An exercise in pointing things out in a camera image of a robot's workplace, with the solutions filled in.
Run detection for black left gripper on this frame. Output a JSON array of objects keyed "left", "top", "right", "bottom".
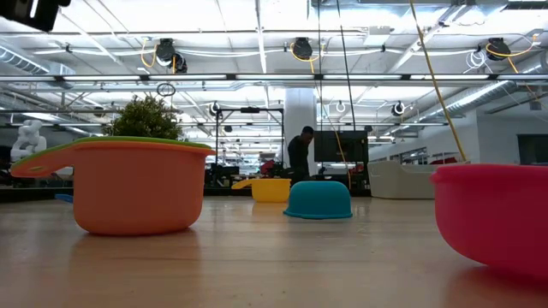
[{"left": 0, "top": 0, "right": 72, "bottom": 33}]

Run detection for orange measuring cups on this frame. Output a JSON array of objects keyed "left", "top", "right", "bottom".
[{"left": 9, "top": 140, "right": 217, "bottom": 236}]

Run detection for yellow measuring cup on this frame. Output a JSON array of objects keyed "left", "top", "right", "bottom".
[{"left": 230, "top": 178, "right": 292, "bottom": 204}]

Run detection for teal measuring cup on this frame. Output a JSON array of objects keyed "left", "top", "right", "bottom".
[{"left": 283, "top": 180, "right": 354, "bottom": 220}]

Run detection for red measuring cup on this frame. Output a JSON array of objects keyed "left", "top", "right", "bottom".
[{"left": 430, "top": 163, "right": 548, "bottom": 280}]

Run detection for white plastic basket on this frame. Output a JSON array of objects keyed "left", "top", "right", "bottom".
[{"left": 366, "top": 160, "right": 438, "bottom": 200}]

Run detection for white robot statue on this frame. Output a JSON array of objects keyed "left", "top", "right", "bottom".
[{"left": 9, "top": 119, "right": 47, "bottom": 163}]

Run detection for small potted green plant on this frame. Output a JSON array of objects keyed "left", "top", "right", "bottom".
[{"left": 101, "top": 94, "right": 184, "bottom": 140}]

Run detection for white building column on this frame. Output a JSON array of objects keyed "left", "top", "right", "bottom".
[{"left": 284, "top": 87, "right": 319, "bottom": 176}]

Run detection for person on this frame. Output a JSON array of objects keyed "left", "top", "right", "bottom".
[{"left": 287, "top": 126, "right": 316, "bottom": 186}]

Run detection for black monitor screen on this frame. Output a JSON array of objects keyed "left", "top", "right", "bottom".
[{"left": 313, "top": 130, "right": 369, "bottom": 163}]

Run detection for black metal frame stand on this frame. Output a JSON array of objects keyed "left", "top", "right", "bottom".
[{"left": 215, "top": 106, "right": 286, "bottom": 189}]

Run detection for black hanging cable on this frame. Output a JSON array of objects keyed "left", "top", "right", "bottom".
[{"left": 336, "top": 0, "right": 357, "bottom": 132}]

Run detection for thin yellow hanging cable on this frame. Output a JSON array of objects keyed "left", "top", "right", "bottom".
[{"left": 316, "top": 92, "right": 352, "bottom": 189}]

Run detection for thick yellow hanging cable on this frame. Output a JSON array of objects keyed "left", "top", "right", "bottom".
[{"left": 408, "top": 0, "right": 468, "bottom": 163}]

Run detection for dark wall screen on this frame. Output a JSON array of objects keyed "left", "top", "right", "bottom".
[{"left": 516, "top": 133, "right": 548, "bottom": 166}]

